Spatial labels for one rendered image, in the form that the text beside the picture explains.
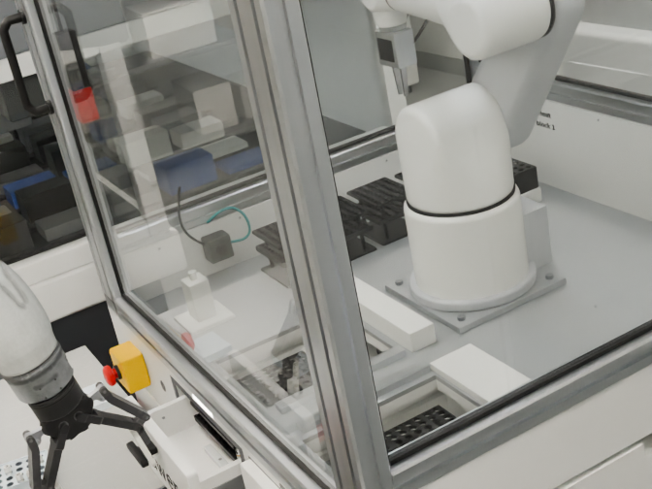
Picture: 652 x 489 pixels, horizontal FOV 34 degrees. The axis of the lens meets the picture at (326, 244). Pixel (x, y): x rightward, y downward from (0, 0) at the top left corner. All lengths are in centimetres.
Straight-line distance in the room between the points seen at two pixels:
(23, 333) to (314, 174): 59
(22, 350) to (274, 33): 68
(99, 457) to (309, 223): 106
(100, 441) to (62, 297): 50
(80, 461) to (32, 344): 57
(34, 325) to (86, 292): 98
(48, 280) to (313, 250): 144
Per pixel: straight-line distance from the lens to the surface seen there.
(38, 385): 157
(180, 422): 190
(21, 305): 152
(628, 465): 152
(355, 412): 119
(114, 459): 203
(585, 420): 143
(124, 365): 202
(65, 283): 249
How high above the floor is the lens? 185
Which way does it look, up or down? 24 degrees down
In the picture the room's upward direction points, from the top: 12 degrees counter-clockwise
